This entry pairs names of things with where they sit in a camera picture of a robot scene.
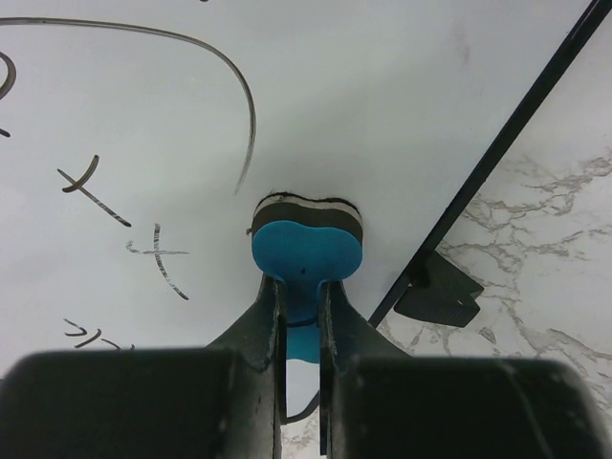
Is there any white whiteboard black frame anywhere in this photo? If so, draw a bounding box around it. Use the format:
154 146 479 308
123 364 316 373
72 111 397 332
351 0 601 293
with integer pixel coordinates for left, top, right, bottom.
1 1 588 371

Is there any blue whiteboard eraser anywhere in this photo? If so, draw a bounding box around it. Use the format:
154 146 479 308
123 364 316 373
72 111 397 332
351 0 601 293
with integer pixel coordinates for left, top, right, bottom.
250 192 363 364

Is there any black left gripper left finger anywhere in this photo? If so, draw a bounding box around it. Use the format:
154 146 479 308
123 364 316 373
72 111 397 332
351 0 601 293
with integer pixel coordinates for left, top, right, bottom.
1 276 286 458

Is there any black whiteboard stand foot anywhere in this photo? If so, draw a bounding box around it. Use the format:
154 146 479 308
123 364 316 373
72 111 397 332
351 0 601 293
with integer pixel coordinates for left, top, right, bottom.
394 251 484 328

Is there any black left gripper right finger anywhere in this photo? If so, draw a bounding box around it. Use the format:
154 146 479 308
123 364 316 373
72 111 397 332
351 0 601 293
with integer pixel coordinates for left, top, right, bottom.
319 282 607 458

